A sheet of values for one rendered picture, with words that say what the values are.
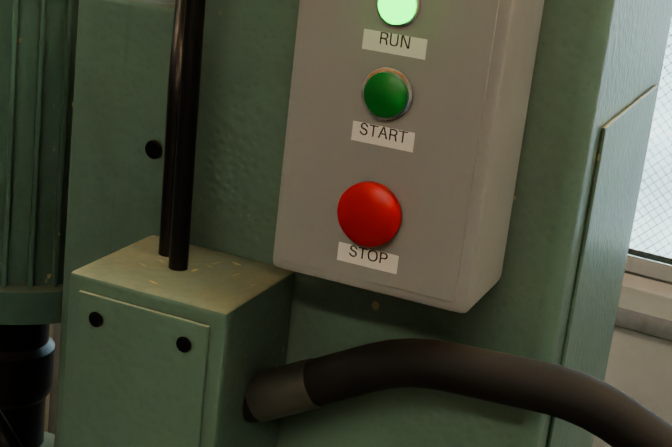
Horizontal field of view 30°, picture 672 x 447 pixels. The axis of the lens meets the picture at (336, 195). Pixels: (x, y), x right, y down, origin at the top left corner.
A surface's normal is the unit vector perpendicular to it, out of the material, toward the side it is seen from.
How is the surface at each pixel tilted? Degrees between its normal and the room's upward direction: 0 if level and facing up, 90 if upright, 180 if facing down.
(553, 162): 90
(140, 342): 90
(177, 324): 90
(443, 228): 90
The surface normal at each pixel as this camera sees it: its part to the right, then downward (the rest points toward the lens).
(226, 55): -0.39, 0.21
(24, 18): 0.18, 0.29
